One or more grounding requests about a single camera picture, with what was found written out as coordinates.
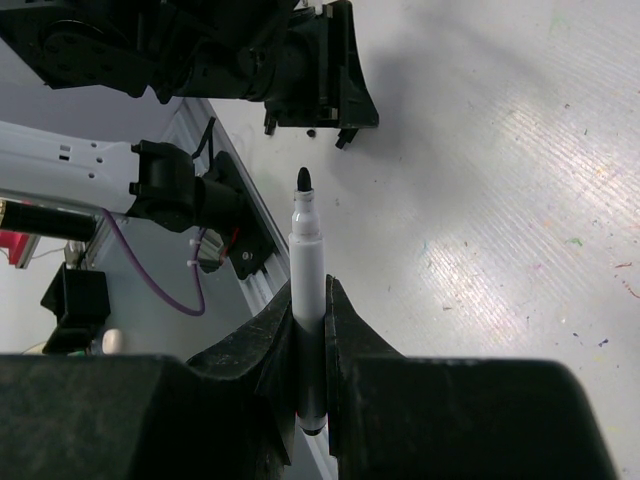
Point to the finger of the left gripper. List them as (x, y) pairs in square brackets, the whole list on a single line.
[(356, 108)]

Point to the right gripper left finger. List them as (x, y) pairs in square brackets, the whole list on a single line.
[(150, 400)]

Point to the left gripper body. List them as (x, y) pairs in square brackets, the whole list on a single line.
[(299, 63)]

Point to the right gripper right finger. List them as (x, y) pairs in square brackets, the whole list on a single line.
[(393, 416)]

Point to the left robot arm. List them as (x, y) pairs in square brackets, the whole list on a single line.
[(91, 80)]

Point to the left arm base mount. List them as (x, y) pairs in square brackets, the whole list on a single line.
[(169, 193)]

